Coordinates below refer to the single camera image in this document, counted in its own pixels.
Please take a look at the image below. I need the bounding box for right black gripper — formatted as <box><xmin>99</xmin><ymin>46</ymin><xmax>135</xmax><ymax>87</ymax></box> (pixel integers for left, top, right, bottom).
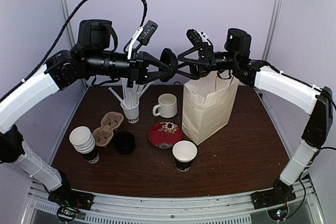
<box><xmin>173</xmin><ymin>41</ymin><xmax>239</xmax><ymax>79</ymax></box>

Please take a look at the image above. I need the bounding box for black paper coffee cup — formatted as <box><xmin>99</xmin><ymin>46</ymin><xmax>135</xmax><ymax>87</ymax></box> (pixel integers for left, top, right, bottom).
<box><xmin>172</xmin><ymin>140</ymin><xmax>198</xmax><ymax>172</ymax></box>

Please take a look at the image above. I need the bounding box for black plastic cup lid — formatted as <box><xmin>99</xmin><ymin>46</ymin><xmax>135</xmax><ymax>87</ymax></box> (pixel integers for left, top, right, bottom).
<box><xmin>160</xmin><ymin>48</ymin><xmax>179</xmax><ymax>82</ymax></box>

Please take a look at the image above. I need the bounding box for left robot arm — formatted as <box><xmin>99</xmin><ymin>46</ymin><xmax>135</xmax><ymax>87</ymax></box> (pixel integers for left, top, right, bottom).
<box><xmin>1</xmin><ymin>19</ymin><xmax>175</xmax><ymax>205</ymax></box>

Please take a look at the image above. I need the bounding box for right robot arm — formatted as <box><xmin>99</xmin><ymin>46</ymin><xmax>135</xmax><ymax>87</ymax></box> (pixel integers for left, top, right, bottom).
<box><xmin>177</xmin><ymin>28</ymin><xmax>335</xmax><ymax>204</ymax></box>

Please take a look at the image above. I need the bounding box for wrapped white straws bundle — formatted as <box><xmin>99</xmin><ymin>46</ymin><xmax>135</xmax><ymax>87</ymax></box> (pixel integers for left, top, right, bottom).
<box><xmin>108</xmin><ymin>78</ymin><xmax>153</xmax><ymax>109</ymax></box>

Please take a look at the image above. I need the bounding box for cream paper bag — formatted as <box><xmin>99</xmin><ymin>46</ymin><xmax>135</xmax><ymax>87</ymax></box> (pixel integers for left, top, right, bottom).
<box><xmin>182</xmin><ymin>72</ymin><xmax>239</xmax><ymax>145</ymax></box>

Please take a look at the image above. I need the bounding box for cream ceramic mug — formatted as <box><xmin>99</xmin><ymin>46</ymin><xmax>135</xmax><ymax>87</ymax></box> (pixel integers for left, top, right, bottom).
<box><xmin>152</xmin><ymin>93</ymin><xmax>177</xmax><ymax>119</ymax></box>

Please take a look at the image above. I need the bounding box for white cup holding straws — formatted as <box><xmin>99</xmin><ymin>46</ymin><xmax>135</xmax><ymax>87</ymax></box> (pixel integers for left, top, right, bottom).
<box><xmin>120</xmin><ymin>102</ymin><xmax>140</xmax><ymax>124</ymax></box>

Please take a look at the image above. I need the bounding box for red floral plate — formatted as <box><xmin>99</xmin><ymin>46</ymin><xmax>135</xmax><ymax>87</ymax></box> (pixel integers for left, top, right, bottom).
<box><xmin>148</xmin><ymin>121</ymin><xmax>183</xmax><ymax>150</ymax></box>

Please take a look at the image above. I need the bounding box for stack of black lids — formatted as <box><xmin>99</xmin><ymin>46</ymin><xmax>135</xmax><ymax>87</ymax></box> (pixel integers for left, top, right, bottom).
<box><xmin>113</xmin><ymin>131</ymin><xmax>135</xmax><ymax>155</ymax></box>

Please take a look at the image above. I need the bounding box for cardboard cup carrier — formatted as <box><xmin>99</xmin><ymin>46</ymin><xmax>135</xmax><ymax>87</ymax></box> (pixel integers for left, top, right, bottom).
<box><xmin>92</xmin><ymin>112</ymin><xmax>124</xmax><ymax>148</ymax></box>

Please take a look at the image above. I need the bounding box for stack of paper cups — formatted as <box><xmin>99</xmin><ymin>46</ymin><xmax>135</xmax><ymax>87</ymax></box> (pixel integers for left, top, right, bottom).
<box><xmin>69</xmin><ymin>126</ymin><xmax>100</xmax><ymax>164</ymax></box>

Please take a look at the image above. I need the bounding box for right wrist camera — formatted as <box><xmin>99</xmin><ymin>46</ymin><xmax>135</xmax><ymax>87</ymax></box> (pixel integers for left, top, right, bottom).
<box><xmin>186</xmin><ymin>29</ymin><xmax>213</xmax><ymax>47</ymax></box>

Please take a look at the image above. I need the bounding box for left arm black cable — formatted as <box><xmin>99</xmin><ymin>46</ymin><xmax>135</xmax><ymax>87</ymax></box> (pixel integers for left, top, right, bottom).
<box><xmin>20</xmin><ymin>0</ymin><xmax>148</xmax><ymax>83</ymax></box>

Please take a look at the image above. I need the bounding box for right corner metal post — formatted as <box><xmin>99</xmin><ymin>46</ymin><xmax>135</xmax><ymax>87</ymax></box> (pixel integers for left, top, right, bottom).
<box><xmin>262</xmin><ymin>0</ymin><xmax>283</xmax><ymax>61</ymax></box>

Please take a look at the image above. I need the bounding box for corner metal post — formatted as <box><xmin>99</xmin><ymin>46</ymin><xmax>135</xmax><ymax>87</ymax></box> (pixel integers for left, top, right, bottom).
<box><xmin>262</xmin><ymin>0</ymin><xmax>283</xmax><ymax>61</ymax></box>
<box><xmin>54</xmin><ymin>0</ymin><xmax>88</xmax><ymax>91</ymax></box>

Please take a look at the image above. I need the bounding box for left corner metal post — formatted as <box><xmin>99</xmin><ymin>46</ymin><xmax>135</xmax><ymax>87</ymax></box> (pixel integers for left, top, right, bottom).
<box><xmin>54</xmin><ymin>0</ymin><xmax>88</xmax><ymax>91</ymax></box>

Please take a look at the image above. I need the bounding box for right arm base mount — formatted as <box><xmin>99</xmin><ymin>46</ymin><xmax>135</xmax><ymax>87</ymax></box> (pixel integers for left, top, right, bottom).
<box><xmin>250</xmin><ymin>186</ymin><xmax>296</xmax><ymax>222</ymax></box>

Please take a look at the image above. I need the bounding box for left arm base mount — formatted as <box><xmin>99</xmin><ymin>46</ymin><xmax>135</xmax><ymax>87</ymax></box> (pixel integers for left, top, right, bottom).
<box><xmin>47</xmin><ymin>190</ymin><xmax>94</xmax><ymax>223</ymax></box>

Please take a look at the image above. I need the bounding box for aluminium front rail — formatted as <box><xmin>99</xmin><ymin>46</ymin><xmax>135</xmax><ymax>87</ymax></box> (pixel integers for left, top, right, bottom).
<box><xmin>19</xmin><ymin>179</ymin><xmax>327</xmax><ymax>223</ymax></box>

